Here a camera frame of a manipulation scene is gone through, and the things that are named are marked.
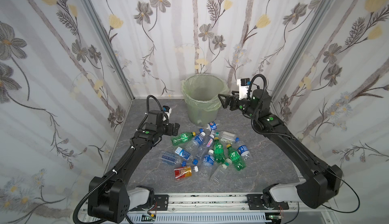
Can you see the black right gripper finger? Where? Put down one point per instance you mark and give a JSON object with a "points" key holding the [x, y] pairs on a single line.
{"points": [[224, 97], [225, 103]]}

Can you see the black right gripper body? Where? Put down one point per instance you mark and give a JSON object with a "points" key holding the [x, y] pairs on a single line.
{"points": [[232, 102]]}

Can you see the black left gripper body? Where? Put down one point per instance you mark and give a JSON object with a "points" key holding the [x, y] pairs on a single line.
{"points": [[171, 128]]}

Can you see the green bottle yellow cap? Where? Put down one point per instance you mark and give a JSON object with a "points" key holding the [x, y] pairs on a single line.
{"points": [[182, 138]]}

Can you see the crushed blue label bottle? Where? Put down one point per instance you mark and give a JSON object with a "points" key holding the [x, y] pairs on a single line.
{"points": [[182, 153]]}

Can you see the crushed bottle blue cap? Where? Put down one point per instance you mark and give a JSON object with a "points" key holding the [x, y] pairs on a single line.
{"points": [[175, 160]]}

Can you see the clear crushed bottle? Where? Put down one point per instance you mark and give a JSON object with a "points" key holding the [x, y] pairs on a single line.
{"points": [[227, 137]]}

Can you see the clear bottle white cap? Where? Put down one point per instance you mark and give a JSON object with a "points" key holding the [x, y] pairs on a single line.
{"points": [[221, 172]]}

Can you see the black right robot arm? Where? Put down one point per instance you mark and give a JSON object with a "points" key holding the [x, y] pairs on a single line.
{"points": [[321, 182]]}

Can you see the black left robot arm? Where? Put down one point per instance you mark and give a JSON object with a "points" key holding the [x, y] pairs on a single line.
{"points": [[108, 198]]}

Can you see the small blue label bottle near bin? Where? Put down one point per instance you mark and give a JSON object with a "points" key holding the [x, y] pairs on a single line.
{"points": [[212, 126]]}

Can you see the mesh waste bin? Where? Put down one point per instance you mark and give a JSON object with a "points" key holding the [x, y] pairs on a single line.
{"points": [[201, 117]]}

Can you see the green bin liner bag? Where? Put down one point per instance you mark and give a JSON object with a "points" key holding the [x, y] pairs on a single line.
{"points": [[201, 91]]}

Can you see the purple label Ganten bottle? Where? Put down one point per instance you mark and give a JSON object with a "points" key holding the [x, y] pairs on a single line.
{"points": [[205, 146]]}

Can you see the red yellow label bottle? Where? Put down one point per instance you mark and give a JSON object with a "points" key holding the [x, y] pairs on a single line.
{"points": [[185, 172]]}

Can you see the Pocari Sweat bottle white cap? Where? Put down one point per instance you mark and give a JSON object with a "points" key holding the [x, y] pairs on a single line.
{"points": [[207, 163]]}

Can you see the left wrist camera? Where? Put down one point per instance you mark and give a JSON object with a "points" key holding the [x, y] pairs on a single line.
{"points": [[167, 110]]}

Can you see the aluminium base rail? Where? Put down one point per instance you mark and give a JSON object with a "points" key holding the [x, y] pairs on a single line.
{"points": [[284, 213]]}

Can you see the white vented cable duct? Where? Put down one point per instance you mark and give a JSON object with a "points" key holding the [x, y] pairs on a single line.
{"points": [[200, 218]]}

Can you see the left corner aluminium post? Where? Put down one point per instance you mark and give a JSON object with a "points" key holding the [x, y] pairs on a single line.
{"points": [[103, 37]]}

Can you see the corner aluminium post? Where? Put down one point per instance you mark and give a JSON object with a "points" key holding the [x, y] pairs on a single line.
{"points": [[308, 34], [103, 37]]}

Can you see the right corner aluminium post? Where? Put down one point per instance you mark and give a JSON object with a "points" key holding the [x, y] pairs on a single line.
{"points": [[308, 34]]}

